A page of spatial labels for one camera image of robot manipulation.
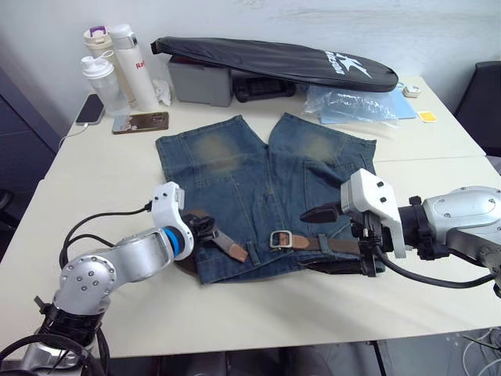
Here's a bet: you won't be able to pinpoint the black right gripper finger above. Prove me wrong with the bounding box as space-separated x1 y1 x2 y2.
299 202 343 224
300 261 368 277

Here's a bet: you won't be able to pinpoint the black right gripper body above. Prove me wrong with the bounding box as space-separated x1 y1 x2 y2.
350 213 395 279

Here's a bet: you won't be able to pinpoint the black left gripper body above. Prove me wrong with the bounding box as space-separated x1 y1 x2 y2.
186 214 218 242

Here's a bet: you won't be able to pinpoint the brown braided belt with buckle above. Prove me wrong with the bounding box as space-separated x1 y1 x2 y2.
175 208 364 276

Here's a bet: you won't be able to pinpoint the blue denim shorts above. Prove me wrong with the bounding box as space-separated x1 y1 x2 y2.
155 112 387 285

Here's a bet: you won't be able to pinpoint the grey table leg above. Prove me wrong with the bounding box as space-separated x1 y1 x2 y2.
367 339 389 376

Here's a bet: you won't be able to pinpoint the clear plastic bag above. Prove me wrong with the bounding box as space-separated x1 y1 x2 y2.
302 85 401 127

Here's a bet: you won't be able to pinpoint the gold reflective smartphone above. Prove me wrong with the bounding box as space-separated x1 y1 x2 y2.
111 111 171 136

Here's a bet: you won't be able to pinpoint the light blue folder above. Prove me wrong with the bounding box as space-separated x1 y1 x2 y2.
317 86 417 125

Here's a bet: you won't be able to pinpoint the black handheld device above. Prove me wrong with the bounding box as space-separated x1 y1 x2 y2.
232 75 297 104

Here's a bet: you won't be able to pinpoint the crumpled white tissue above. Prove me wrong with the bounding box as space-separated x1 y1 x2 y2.
151 78 174 107

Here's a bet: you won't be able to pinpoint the grey plastic storage box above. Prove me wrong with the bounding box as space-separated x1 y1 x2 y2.
167 56 234 108

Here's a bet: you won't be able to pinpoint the black racket bag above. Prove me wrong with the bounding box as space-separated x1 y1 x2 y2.
150 35 400 94

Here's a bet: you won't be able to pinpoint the black smartphone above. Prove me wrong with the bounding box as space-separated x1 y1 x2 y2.
74 93 106 127

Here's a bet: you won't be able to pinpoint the white thermos bottle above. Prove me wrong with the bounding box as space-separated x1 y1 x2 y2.
108 23 160 112

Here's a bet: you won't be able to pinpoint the clear shaker bottle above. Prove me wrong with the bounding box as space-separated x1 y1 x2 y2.
79 49 131 118

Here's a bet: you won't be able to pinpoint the black chair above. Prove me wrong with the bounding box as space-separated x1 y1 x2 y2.
453 60 501 158

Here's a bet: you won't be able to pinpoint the dark blue cabinet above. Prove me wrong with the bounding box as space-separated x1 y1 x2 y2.
0 65 60 240

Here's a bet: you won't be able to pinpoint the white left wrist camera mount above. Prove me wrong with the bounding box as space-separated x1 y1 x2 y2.
150 181 195 262

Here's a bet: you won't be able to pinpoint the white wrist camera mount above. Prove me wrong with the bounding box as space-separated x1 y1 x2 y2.
339 168 408 259
150 181 195 262

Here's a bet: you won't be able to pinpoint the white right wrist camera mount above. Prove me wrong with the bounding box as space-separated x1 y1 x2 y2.
339 168 408 259

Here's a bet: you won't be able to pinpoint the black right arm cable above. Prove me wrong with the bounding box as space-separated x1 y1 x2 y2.
373 249 499 284

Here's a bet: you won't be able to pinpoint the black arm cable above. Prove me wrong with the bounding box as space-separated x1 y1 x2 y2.
58 200 154 276
373 249 499 284

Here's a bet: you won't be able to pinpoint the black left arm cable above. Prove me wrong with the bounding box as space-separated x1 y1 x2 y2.
58 200 154 276

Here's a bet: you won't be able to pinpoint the white floor cables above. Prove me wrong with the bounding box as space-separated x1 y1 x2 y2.
460 327 501 376

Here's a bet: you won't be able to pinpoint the white charging cable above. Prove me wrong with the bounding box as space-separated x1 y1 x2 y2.
58 121 90 152

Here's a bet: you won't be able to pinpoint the cream bottle with purple handle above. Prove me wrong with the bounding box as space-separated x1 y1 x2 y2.
82 24 131 105

